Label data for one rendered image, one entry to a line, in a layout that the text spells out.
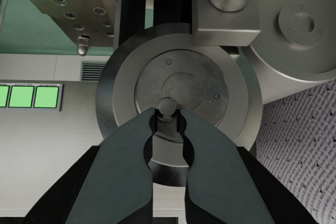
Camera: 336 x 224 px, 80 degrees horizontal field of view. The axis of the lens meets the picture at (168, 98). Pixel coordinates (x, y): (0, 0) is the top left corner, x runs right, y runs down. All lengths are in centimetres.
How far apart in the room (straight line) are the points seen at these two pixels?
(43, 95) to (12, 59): 319
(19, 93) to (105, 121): 45
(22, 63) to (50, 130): 311
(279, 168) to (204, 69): 26
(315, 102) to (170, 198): 35
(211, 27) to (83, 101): 43
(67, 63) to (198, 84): 320
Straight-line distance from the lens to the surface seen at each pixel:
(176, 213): 53
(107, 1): 41
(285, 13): 24
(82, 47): 57
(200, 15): 17
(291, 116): 35
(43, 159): 57
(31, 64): 358
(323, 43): 25
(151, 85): 16
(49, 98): 57
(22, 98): 61
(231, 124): 17
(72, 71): 327
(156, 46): 18
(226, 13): 18
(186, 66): 17
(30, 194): 59
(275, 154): 40
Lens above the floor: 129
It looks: 12 degrees down
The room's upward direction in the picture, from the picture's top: 179 degrees counter-clockwise
